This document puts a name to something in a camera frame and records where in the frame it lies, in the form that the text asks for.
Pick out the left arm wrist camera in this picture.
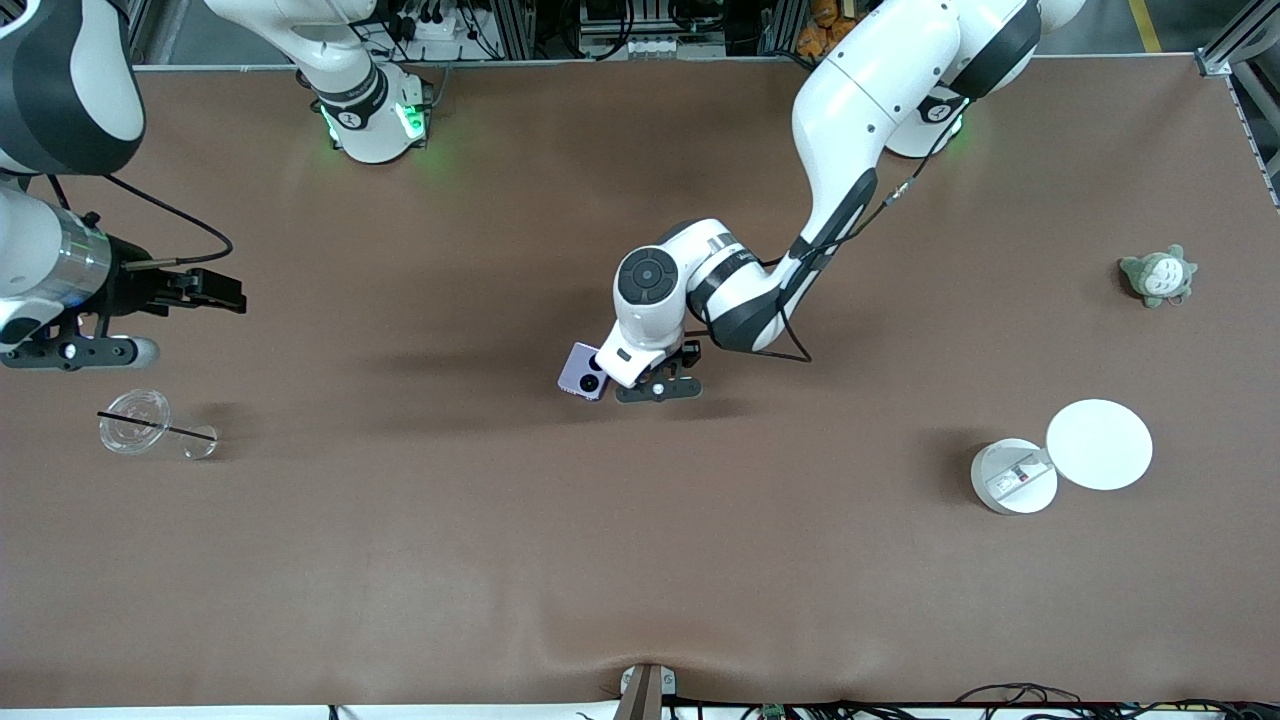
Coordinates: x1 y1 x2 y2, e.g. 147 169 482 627
614 374 704 405

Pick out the clear plastic cup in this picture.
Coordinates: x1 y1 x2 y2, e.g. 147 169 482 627
97 389 219 461

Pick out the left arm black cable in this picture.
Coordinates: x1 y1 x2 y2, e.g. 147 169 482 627
688 95 963 364

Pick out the aluminium corner frame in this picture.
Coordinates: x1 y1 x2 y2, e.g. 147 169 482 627
1195 0 1280 211

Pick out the lilac flip phone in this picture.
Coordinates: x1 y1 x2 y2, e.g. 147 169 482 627
557 342 607 403

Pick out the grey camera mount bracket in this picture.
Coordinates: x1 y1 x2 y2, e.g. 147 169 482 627
612 663 678 720

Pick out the white round lid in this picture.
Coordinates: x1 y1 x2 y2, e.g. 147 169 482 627
1046 399 1155 492

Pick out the black drinking straw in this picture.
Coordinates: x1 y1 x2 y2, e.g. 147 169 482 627
97 411 217 440

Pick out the white round container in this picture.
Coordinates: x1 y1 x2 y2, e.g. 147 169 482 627
970 438 1059 516

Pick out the aluminium frame post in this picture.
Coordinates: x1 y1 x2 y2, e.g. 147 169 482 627
758 0 804 57
498 0 538 62

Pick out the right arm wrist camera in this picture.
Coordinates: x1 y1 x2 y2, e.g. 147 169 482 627
0 334 161 372

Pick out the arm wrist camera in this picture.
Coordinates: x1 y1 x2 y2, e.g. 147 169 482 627
614 374 704 405
0 334 161 372

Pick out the orange bread toy pile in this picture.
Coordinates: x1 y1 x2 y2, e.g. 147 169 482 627
796 0 863 59

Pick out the grey totoro plush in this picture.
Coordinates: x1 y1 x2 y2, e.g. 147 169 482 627
1118 245 1199 310

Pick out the white power strip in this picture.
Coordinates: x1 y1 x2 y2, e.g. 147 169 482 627
400 5 460 42

